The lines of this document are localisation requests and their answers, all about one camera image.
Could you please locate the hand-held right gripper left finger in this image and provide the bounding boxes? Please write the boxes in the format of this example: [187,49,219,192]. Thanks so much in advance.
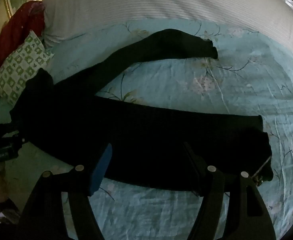
[14,143,113,240]

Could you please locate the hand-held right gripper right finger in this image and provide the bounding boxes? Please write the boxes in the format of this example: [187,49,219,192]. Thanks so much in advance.
[183,142,277,240]

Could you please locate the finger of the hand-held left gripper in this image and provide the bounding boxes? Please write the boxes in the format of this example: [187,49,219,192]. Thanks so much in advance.
[0,122,21,137]

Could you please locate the black pants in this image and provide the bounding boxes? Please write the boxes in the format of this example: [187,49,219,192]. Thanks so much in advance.
[9,29,274,197]

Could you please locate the green white patterned pillow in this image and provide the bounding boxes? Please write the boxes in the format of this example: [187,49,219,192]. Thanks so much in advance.
[0,30,54,105]

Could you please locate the light blue floral bed sheet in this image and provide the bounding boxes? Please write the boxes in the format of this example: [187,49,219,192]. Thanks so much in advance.
[0,17,293,240]

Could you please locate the red cloth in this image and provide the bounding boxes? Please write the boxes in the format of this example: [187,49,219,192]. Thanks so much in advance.
[0,1,46,80]

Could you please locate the white striped blanket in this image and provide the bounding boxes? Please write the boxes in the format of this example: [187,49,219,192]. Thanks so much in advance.
[40,0,293,55]

